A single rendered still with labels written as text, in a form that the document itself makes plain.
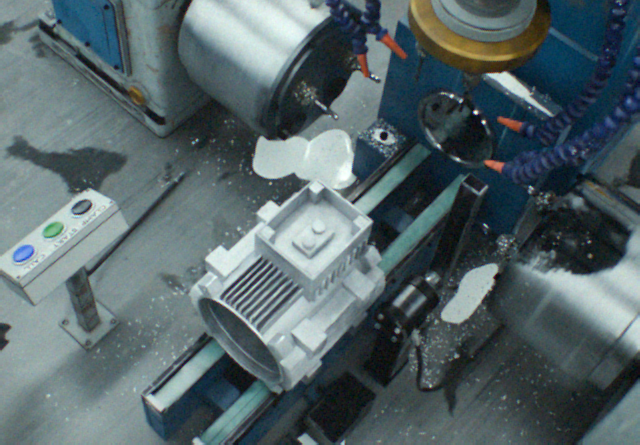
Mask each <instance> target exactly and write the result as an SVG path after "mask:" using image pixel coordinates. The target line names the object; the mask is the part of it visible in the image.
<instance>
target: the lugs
mask: <svg viewBox="0 0 640 445"><path fill-rule="evenodd" d="M359 260H360V261H361V263H362V266H363V268H367V269H374V268H375V267H376V266H377V265H378V263H379V262H380V261H381V260H382V258H381V256H380V255H379V253H378V251H377V250H376V247H375V246H372V245H366V248H365V250H364V251H361V253H360V257H359ZM197 285H198V287H199V288H200V290H201V291H202V294H203V295H204V296H205V297H211V298H214V297H215V296H216V295H217V294H218V292H219V291H220V290H221V289H222V288H223V285H222V284H221V282H220V281H219V278H218V277H217V276H214V275H209V274H207V275H206V276H205V277H204V278H203V280H202V281H200V282H199V283H198V284H197ZM200 325H201V326H202V328H203V329H204V331H205V332H206V334H207V335H209V336H213V334H212V333H211V332H209V330H208V329H207V327H206V326H205V324H204V321H203V320H202V321H201V322H200ZM213 337H214V336H213ZM266 345H267V347H268V348H270V350H271V351H272V352H273V355H274V356H275V357H276V358H279V359H282V360H283V359H286V358H287V357H288V356H289V355H290V354H291V351H292V350H293V349H294V347H293V345H292V344H291V342H290V341H289V339H288V337H287V335H285V334H281V333H276V334H275V335H274V336H273V337H272V339H271V340H270V341H268V342H267V343H266ZM264 383H265V384H266V386H267V387H268V389H270V390H271V391H274V392H277V393H280V392H281V391H282V390H283V389H282V388H281V387H280V386H279V385H277V384H270V383H266V381H264Z"/></svg>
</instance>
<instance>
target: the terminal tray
mask: <svg viewBox="0 0 640 445"><path fill-rule="evenodd" d="M316 184H318V185H320V188H319V189H315V188H313V186H315V185H316ZM359 218H363V220H364V223H363V224H359V223H357V220H359ZM372 222H374V221H371V220H370V218H369V217H368V216H366V215H365V214H364V213H362V212H361V211H360V210H359V209H356V208H355V207H354V206H352V204H351V203H350V202H349V201H347V200H346V199H345V198H342V197H341V196H340V195H338V194H337V193H336V192H335V191H333V189H332V188H331V187H328V186H327V185H326V184H325V183H323V182H322V181H321V180H319V179H318V178H317V177H316V178H315V179H313V180H312V181H311V182H310V183H308V184H307V185H306V186H305V187H304V188H303V189H302V191H301V192H300V193H298V194H296V195H295V196H294V197H293V198H292V199H291V200H290V201H289V202H288V203H287V204H285V206H283V207H282V208H281V209H280V210H279V211H278V212H277V213H276V214H275V215H274V216H272V217H271V218H270V220H268V221H267V222H266V223H265V224H264V225H263V226H262V227H260V228H259V229H258V230H257V231H256V232H254V258H258V257H259V256H260V255H262V261H263V260H264V259H265V258H267V265H268V263H270V262H271V261H272V262H273V268H274V267H275V266H276V265H277V267H278V272H279V271H280V270H281V269H282V275H283V276H285V275H286V274H288V280H289V281H290V280H291V278H293V285H295V284H296V283H297V284H298V288H297V290H298V291H300V290H301V289H302V288H303V296H304V298H305V299H306V300H307V301H308V303H310V302H311V301H312V302H316V301H317V297H318V295H319V296H322V295H323V289H326V290H327V289H328V288H330V283H332V284H334V283H335V280H336V276H337V277H340V276H341V272H342V271H345V272H346V271H347V269H348V265H350V266H352V265H353V261H354V258H355V259H359V257H360V253H361V251H364V250H365V248H366V245H367V241H368V237H369V236H370V230H371V226H372ZM266 229H268V230H271V235H270V236H266V235H265V233H264V231H265V230H266ZM310 266H313V267H315V268H316V270H315V271H313V272H311V271H309V267H310Z"/></svg>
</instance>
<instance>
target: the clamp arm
mask: <svg viewBox="0 0 640 445"><path fill-rule="evenodd" d="M487 188H488V186H487V185H486V184H485V183H483V182H482V181H481V180H479V179H478V178H476V177H474V176H473V174H472V173H468V174H467V176H466V177H465V178H464V179H463V180H461V181H460V184H459V186H458V189H457V193H456V195H455V198H454V201H453V203H452V207H451V210H450V212H449V215H448V218H446V221H445V224H444V227H443V229H442V232H441V236H440V238H439V241H438V244H437V246H436V250H435V253H434V255H433V258H431V260H430V263H429V267H428V269H427V272H426V275H425V277H426V276H427V275H428V274H429V273H431V274H430V275H429V276H430V277H431V278H434V277H435V276H437V277H436V280H435V282H436V283H438V282H439V281H440V283H439V284H438V285H437V286H436V287H438V288H439V289H441V288H442V287H443V286H444V285H445V284H446V283H448V282H449V278H450V276H451V273H452V271H453V269H454V266H455V263H456V261H457V258H458V256H459V254H460V251H461V248H463V246H464V243H465V241H466V239H467V236H468V233H469V231H470V228H471V226H472V224H473V221H474V218H475V215H476V213H478V211H479V208H480V206H481V203H482V200H483V198H484V196H485V193H486V191H487Z"/></svg>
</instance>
